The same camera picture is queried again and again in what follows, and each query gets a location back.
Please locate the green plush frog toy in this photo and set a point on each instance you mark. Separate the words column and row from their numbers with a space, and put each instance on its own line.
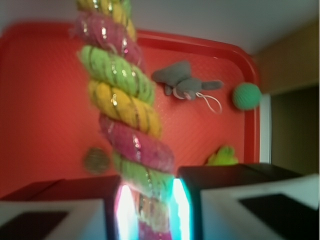
column 225, row 156

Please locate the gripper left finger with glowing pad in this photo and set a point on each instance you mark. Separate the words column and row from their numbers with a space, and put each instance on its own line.
column 69, row 209

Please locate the red plastic tray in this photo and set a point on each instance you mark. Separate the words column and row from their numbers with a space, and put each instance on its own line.
column 47, row 122

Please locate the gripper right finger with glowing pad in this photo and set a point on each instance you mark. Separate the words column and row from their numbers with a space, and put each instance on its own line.
column 245, row 202

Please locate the green textured ball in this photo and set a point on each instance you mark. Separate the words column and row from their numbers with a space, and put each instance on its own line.
column 246, row 96

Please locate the grey plush mouse toy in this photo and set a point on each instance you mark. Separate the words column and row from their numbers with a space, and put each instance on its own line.
column 177, row 81

